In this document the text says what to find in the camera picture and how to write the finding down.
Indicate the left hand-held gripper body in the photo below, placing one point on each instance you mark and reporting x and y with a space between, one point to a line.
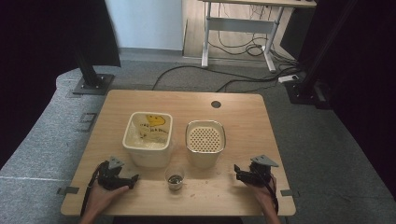
109 179

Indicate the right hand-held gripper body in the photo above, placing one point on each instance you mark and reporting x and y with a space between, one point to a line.
258 175

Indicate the person's right hand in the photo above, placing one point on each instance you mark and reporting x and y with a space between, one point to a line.
266 196

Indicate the person's left hand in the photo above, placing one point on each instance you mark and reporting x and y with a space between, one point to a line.
99 199

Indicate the white bin with plastic liner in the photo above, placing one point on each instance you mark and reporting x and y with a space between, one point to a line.
149 155

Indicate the grey tape strip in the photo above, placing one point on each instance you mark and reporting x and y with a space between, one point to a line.
68 190
289 193

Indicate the cream container with perforated strainer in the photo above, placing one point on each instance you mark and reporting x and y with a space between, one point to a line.
204 160

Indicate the small clear glass cup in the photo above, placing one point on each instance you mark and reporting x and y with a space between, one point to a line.
174 180

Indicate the grey floor tape marks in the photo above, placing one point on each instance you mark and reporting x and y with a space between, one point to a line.
87 121

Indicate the round grey table grommet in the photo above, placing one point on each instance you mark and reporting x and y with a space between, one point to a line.
215 104

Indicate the white power strip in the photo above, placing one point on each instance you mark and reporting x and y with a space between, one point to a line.
288 78

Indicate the black curtain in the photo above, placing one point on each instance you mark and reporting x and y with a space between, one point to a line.
37 46
364 77

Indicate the black stand with base plate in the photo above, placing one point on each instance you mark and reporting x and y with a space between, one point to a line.
306 90
93 84

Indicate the white metal desk frame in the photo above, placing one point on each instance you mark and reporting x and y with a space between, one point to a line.
239 25

